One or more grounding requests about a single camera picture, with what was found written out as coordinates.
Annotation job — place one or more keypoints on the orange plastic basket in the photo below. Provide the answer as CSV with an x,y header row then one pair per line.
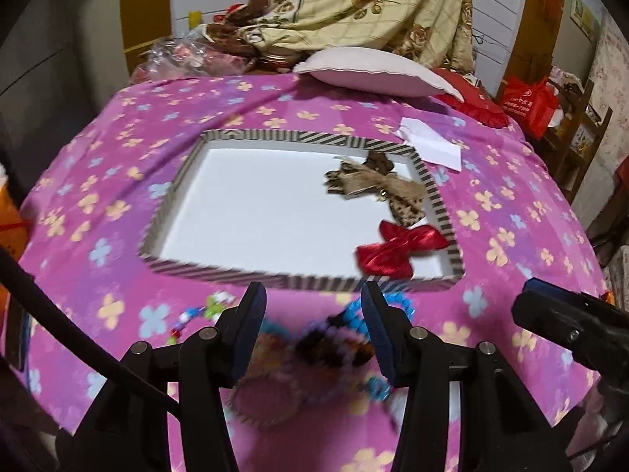
x,y
7,216

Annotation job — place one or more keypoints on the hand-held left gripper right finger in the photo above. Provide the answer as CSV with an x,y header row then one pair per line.
x,y
381,334

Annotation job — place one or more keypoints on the white paper sheet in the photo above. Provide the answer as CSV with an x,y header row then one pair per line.
x,y
432,142

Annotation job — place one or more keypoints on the clear plastic bag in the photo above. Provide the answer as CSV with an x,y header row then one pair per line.
x,y
182,54

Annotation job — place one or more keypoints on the striped shallow cardboard box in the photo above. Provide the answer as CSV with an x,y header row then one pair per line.
x,y
255,206

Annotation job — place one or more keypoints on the red satin hair bow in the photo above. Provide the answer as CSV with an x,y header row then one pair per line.
x,y
393,250

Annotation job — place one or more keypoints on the grey cabinet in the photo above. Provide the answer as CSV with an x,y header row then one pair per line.
x,y
44,59

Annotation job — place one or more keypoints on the brown spotted hair bow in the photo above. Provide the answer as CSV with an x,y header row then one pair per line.
x,y
368,177

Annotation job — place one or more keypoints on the pale pink pillow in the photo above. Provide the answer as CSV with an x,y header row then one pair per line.
x,y
373,71

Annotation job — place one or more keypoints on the black scrunchie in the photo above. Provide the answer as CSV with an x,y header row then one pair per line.
x,y
314,341

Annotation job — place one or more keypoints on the small yellow tag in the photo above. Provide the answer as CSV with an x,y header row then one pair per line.
x,y
195,19

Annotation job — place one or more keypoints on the framed wall picture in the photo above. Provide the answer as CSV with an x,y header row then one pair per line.
x,y
585,17

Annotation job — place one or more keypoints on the pink floral blanket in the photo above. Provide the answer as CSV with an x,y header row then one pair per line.
x,y
147,123

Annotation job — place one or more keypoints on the brown round container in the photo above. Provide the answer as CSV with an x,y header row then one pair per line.
x,y
277,59

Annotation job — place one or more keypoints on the wooden shelf rack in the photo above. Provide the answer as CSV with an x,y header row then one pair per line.
x,y
585,123

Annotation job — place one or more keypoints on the beige floral quilt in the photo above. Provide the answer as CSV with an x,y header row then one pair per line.
x,y
354,5

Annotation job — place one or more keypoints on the red frilled cushion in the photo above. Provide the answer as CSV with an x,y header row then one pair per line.
x,y
471,93

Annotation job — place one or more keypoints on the red shopping bag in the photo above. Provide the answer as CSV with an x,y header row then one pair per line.
x,y
528,103

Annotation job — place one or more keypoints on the black flat board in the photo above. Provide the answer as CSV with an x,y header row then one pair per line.
x,y
19,334

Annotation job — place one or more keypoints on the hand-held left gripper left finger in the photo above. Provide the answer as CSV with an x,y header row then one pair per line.
x,y
248,324

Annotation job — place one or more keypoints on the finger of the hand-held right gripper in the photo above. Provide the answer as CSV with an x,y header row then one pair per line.
x,y
545,287

